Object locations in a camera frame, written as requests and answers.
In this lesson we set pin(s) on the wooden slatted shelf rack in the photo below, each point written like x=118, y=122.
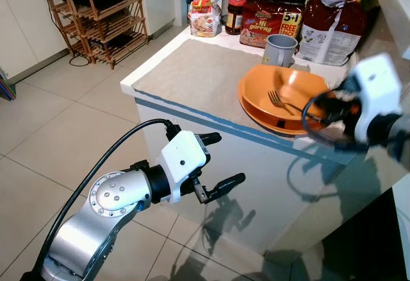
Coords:
x=115, y=48

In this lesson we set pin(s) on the large red and white bag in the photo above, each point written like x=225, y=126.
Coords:
x=330, y=28

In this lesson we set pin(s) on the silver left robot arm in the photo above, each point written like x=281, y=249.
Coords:
x=109, y=196

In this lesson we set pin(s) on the silver metal fork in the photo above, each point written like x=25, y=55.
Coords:
x=278, y=100

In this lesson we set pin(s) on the grey mug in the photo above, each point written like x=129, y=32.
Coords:
x=277, y=54

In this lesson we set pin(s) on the beige placemat with blue edge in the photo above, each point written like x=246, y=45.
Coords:
x=192, y=76

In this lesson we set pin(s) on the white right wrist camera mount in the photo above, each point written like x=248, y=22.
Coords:
x=378, y=92

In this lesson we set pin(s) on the white counter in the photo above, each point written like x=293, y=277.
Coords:
x=394, y=6

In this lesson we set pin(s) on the colourful striped object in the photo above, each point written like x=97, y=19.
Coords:
x=6, y=88

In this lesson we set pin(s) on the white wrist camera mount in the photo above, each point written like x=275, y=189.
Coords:
x=378, y=92
x=182, y=159

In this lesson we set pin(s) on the small white red snack packet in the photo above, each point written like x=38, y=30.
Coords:
x=205, y=18

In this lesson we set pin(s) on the orange bowl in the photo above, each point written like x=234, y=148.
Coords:
x=282, y=82
x=269, y=125

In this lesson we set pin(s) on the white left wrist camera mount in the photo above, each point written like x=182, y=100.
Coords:
x=182, y=159

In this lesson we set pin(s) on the red noodle multipack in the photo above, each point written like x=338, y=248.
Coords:
x=262, y=22

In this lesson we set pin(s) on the white table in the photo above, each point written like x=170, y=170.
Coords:
x=211, y=166

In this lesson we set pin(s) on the dark jar with red lid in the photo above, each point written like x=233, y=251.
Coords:
x=235, y=17

